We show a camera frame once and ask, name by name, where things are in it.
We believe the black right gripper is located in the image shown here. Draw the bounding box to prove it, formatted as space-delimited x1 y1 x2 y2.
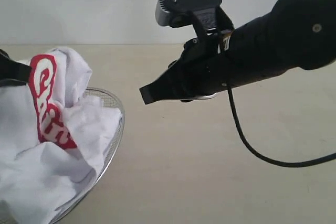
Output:
139 37 236 105

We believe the white t-shirt red print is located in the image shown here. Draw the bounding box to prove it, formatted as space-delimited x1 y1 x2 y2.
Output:
0 46 123 224

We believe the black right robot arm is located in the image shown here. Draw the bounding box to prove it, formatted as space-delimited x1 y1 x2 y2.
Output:
140 0 335 104

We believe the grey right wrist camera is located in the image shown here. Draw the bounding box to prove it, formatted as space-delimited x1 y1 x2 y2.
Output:
155 0 222 28

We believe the metal wire mesh basket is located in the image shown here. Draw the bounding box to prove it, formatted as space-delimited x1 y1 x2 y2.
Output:
44 88 125 223

